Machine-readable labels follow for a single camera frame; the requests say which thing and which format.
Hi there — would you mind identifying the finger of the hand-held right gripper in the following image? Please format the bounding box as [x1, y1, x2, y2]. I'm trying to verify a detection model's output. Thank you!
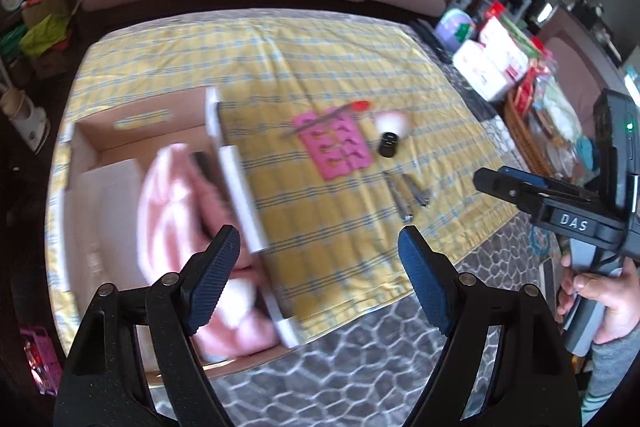
[472, 167, 546, 214]
[500, 166, 599, 201]

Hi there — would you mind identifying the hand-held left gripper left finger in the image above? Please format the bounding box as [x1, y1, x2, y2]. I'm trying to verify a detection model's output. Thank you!
[52, 225, 242, 427]

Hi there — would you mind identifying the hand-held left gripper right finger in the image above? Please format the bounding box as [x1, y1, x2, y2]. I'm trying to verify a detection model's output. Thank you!
[397, 226, 583, 427]

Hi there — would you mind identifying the pink cloth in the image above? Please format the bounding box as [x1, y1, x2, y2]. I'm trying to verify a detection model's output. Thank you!
[137, 142, 281, 360]

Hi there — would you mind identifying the cardboard box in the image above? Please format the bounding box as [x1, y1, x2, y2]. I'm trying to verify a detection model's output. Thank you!
[60, 86, 301, 380]

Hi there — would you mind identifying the person's right forearm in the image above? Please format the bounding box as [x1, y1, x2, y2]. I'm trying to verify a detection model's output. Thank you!
[580, 324, 640, 427]

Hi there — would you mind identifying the person's right hand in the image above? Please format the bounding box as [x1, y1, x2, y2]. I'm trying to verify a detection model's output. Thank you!
[559, 252, 640, 344]

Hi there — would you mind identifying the wicker basket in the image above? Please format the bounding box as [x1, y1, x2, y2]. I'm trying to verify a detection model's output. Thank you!
[502, 92, 556, 180]

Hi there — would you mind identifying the clear plastic bag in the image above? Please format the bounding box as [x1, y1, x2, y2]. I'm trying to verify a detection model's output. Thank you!
[530, 67, 588, 168]

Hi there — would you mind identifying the metal nail clipper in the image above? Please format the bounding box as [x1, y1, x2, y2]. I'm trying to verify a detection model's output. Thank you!
[401, 173, 432, 208]
[384, 171, 415, 223]

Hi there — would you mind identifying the white boxes red print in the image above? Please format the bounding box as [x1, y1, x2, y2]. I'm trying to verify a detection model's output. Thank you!
[452, 14, 531, 102]

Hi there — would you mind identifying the white ball with black cap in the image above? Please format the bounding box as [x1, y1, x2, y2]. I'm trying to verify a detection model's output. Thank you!
[375, 111, 412, 158]

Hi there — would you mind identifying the flat white foam insert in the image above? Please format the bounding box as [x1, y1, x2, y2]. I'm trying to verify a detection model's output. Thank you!
[62, 157, 151, 308]

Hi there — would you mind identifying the grey stone-pattern mat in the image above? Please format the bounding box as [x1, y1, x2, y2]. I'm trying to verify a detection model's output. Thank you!
[150, 117, 556, 427]

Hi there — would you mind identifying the pink toe separator sheet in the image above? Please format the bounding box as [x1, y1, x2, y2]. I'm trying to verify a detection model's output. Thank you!
[294, 111, 375, 180]

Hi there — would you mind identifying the nail file red tip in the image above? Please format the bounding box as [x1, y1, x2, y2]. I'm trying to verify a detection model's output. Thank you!
[281, 100, 372, 138]

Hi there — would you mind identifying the lilac round container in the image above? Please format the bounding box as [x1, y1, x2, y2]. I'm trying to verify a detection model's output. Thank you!
[434, 8, 476, 50]

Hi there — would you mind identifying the pink plastic basket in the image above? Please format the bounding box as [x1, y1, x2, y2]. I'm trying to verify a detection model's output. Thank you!
[19, 327, 63, 397]

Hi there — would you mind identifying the yellow plaid tablecloth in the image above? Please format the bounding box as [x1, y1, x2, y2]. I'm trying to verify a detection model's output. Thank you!
[45, 9, 521, 403]

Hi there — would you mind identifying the white floor appliance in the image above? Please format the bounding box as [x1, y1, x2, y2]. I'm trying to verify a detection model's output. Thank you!
[0, 57, 51, 152]

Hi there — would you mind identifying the yellow-green bag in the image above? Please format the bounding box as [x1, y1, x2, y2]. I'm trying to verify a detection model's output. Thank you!
[19, 13, 71, 58]

